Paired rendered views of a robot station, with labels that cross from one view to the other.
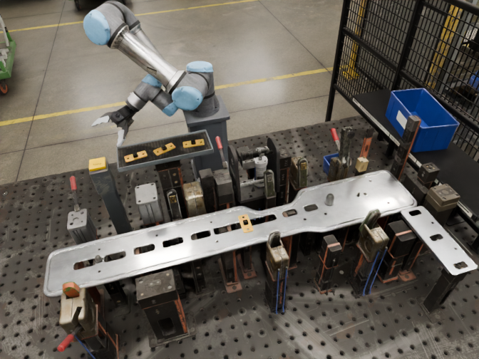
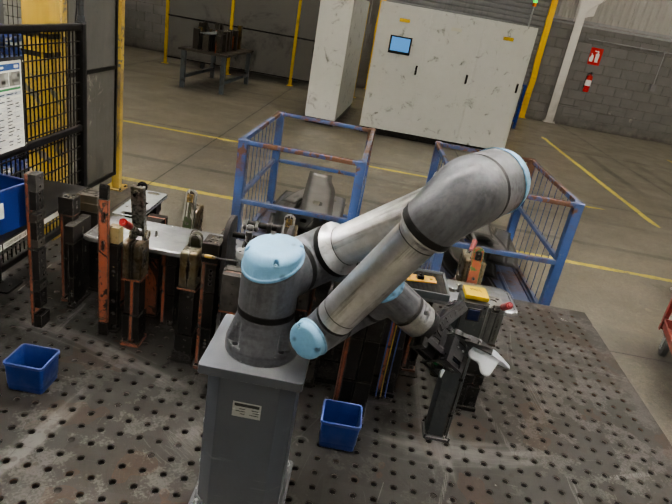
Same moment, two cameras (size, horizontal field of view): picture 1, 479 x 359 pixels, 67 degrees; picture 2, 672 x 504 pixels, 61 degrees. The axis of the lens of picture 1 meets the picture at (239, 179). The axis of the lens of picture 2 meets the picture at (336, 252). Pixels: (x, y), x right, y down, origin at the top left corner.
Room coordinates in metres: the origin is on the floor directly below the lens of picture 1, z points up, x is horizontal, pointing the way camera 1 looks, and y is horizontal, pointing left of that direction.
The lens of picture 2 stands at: (2.45, 0.52, 1.76)
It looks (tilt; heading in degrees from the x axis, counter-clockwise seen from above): 23 degrees down; 195
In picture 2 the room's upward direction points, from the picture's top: 10 degrees clockwise
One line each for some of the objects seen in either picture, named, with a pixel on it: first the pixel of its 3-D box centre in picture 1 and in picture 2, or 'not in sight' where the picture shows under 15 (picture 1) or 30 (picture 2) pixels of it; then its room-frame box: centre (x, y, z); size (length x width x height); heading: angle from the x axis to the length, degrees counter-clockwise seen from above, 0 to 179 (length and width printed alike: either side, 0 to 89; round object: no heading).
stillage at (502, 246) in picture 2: not in sight; (482, 231); (-1.61, 0.51, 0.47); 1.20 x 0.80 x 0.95; 14
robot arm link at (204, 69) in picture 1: (199, 77); (273, 273); (1.50, 0.15, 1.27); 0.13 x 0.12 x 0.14; 164
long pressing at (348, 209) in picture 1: (241, 227); (304, 263); (0.85, 0.00, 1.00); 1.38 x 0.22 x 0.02; 104
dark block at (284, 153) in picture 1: (280, 189); (208, 304); (1.12, -0.18, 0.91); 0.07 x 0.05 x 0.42; 14
